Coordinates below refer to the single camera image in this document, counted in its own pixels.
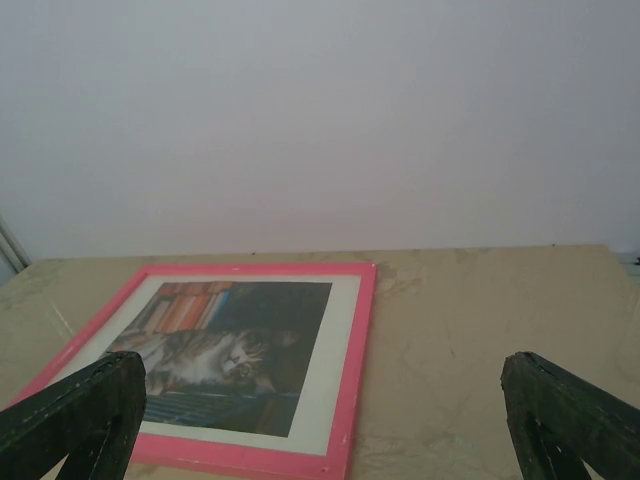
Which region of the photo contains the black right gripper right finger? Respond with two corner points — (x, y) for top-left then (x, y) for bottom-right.
(501, 352), (639, 479)

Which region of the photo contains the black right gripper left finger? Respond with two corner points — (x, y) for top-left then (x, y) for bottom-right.
(1, 351), (146, 479)

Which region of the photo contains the pink picture frame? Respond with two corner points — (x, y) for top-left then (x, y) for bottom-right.
(14, 263), (376, 480)

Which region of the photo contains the aluminium corner post left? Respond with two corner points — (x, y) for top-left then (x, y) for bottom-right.
(0, 216), (31, 273)

